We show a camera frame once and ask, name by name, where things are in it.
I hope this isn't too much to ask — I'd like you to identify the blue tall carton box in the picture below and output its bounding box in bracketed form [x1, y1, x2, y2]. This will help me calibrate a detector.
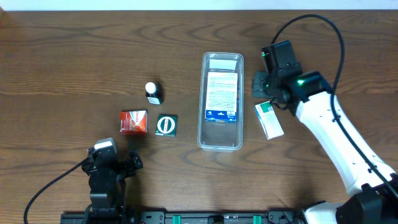
[205, 72, 238, 123]

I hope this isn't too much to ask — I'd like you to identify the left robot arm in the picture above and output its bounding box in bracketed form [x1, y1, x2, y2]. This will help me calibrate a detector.
[81, 138, 143, 223]

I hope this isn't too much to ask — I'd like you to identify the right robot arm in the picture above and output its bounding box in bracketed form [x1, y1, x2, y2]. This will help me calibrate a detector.
[252, 63, 397, 223]

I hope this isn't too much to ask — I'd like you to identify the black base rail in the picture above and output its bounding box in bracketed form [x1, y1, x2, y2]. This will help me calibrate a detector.
[60, 210, 304, 224]

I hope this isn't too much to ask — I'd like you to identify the red orange small box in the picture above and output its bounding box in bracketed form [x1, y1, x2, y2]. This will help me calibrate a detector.
[119, 110, 148, 135]

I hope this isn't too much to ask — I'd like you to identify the white green medicine box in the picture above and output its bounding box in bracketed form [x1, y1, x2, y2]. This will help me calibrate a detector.
[254, 101, 284, 140]

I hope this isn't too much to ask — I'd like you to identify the clear plastic container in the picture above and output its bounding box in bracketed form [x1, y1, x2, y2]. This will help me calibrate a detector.
[197, 52, 244, 152]

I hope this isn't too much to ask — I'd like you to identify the dark bottle white cap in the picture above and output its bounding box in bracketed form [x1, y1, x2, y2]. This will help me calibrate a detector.
[145, 82, 164, 105]

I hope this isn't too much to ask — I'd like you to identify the green box white circle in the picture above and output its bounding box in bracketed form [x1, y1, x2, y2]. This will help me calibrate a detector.
[155, 114, 178, 137]

